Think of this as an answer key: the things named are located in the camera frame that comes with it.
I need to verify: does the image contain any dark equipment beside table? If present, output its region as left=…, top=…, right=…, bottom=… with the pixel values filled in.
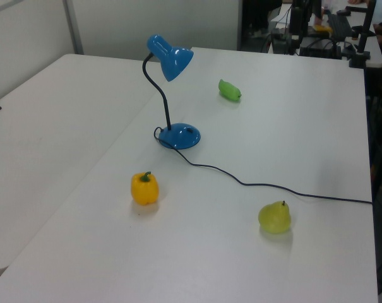
left=366, top=68, right=382, bottom=294

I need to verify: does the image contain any green chili pepper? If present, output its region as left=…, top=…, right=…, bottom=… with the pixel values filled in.
left=218, top=78, right=243, bottom=102

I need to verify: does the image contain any black keyboard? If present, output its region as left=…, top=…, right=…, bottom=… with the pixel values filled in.
left=326, top=13, right=355, bottom=40

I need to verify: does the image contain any yellow bell pepper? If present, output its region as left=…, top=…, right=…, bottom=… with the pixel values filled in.
left=130, top=171, right=160, bottom=206

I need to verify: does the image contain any black equipment box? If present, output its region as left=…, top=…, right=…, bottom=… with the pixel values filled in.
left=299, top=37, right=342, bottom=60

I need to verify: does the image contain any black camera stand with clamp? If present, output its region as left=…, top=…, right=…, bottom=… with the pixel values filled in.
left=349, top=0, right=377, bottom=69

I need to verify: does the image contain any dark lamp power cord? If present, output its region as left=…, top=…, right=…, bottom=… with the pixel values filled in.
left=152, top=126, right=373, bottom=205

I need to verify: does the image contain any blue gooseneck desk lamp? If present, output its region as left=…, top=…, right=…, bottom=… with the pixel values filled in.
left=142, top=33, right=201, bottom=150

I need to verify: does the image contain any yellow-green pear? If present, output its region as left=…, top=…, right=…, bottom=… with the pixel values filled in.
left=258, top=200, right=292, bottom=235

